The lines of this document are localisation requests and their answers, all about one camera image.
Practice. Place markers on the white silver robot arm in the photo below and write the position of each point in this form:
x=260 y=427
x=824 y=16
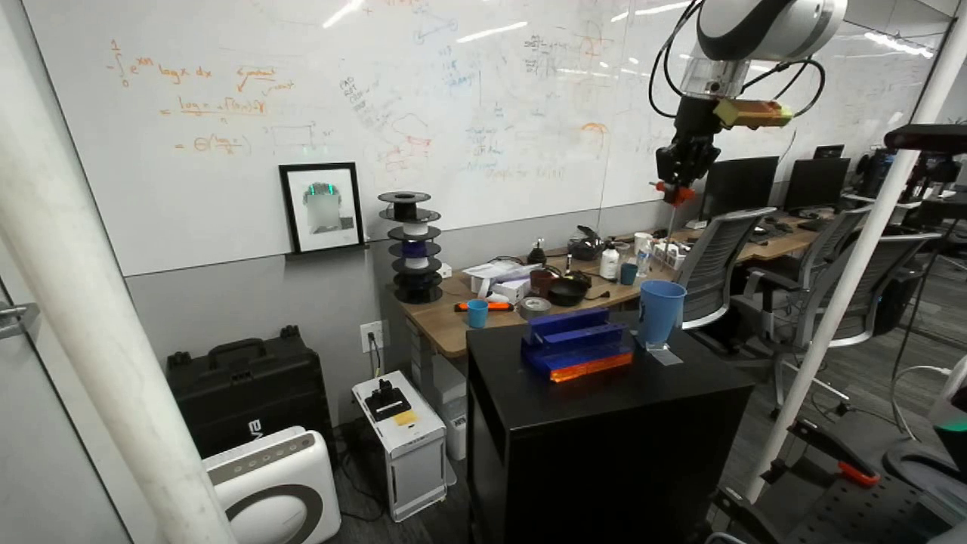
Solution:
x=760 y=32

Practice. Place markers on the blue plastic cup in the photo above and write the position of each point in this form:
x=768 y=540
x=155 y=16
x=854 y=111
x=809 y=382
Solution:
x=661 y=312

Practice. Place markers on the white bottle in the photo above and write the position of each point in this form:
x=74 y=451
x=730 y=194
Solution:
x=610 y=264

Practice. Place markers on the black hard case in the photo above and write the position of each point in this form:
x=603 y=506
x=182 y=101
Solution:
x=246 y=386

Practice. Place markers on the thin white pole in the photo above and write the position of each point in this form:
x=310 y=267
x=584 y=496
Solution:
x=858 y=274

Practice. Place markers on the black camera on pole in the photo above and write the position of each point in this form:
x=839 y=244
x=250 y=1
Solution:
x=927 y=137

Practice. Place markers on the flat orange object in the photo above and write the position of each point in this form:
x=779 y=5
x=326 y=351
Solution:
x=593 y=367

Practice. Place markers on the yellow wrist camera mount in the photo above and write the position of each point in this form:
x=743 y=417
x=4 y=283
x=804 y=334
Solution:
x=754 y=110

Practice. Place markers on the white wall outlet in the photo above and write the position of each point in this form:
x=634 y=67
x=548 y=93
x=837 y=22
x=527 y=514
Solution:
x=373 y=337

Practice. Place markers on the stack of filament spools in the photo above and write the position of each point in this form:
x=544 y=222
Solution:
x=412 y=244

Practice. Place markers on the blue stepped platform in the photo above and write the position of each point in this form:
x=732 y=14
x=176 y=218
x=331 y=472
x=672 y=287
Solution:
x=569 y=337

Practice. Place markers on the wooden desk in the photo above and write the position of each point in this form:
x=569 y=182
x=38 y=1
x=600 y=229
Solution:
x=443 y=322

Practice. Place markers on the black cabinet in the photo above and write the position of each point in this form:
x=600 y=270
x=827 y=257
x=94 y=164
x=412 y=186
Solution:
x=605 y=441

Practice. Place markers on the grey office chair with arms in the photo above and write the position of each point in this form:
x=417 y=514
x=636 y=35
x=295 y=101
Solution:
x=858 y=275

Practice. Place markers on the silver tape piece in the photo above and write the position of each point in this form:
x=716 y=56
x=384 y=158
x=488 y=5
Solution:
x=666 y=353

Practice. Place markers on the grey mesh office chair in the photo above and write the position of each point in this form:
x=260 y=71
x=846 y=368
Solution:
x=721 y=257

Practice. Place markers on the orange marker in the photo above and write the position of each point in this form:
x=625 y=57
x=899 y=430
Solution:
x=485 y=305

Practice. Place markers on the white air purifier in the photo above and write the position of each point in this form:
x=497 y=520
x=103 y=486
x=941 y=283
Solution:
x=275 y=486

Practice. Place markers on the framed portrait picture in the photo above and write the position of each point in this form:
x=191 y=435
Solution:
x=322 y=205

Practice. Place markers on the black bowl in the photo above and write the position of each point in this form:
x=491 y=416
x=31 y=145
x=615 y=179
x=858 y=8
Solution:
x=566 y=287

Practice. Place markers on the whiteboard with orange writing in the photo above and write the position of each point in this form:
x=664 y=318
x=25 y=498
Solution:
x=303 y=101

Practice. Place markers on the thick white pole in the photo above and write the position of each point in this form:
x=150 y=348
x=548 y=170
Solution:
x=92 y=303

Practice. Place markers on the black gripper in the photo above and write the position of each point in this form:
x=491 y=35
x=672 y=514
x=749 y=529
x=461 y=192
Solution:
x=695 y=141

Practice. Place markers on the black computer monitor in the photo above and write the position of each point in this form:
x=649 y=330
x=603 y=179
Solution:
x=817 y=182
x=743 y=186

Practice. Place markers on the white box with black top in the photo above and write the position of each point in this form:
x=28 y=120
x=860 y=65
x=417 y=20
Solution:
x=404 y=453

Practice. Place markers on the small blue cup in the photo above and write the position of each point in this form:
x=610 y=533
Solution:
x=480 y=316

